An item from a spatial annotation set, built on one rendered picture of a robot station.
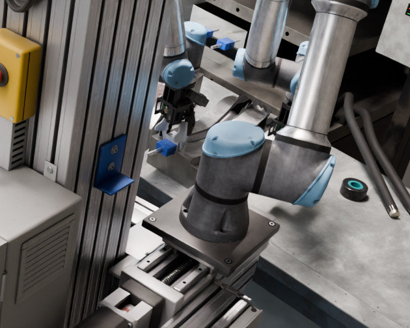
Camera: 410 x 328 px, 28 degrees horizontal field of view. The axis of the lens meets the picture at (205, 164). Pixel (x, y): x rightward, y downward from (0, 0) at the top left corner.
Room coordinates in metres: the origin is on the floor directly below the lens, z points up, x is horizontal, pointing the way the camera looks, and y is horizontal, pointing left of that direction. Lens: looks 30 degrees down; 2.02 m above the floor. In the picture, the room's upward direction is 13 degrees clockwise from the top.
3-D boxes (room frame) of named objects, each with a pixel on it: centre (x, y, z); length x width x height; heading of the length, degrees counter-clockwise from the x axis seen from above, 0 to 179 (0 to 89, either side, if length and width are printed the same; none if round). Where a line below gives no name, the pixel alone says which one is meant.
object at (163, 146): (1.99, 0.12, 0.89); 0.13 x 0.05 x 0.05; 147
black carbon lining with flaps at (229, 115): (2.18, -0.06, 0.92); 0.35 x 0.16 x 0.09; 147
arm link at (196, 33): (2.01, 0.11, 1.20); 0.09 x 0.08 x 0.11; 121
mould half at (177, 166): (2.18, -0.08, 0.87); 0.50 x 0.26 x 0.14; 147
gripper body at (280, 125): (1.94, -0.20, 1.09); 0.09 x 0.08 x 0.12; 147
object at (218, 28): (3.15, -0.06, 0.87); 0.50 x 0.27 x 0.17; 147
